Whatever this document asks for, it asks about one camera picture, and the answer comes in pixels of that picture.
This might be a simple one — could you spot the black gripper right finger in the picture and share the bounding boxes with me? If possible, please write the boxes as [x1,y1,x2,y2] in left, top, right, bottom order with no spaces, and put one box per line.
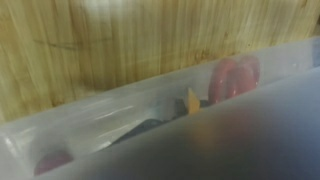
[199,98,212,109]

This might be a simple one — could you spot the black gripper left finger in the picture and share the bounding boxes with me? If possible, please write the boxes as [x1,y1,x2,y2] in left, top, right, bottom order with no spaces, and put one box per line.
[111,98,188,146]

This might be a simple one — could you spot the small yellow block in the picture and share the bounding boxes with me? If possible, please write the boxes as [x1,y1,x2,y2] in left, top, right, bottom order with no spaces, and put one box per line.
[186,87,202,116]

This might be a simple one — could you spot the clear plastic storage bin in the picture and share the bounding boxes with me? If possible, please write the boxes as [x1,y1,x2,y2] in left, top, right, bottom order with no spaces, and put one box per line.
[0,36,320,180]

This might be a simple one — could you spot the red handled pliers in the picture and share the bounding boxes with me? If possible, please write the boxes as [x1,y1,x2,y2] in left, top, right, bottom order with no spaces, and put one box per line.
[208,55,262,105]

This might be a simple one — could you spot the large red handled screwdriver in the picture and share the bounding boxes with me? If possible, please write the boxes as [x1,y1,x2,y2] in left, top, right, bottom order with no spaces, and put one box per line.
[33,150,75,177]

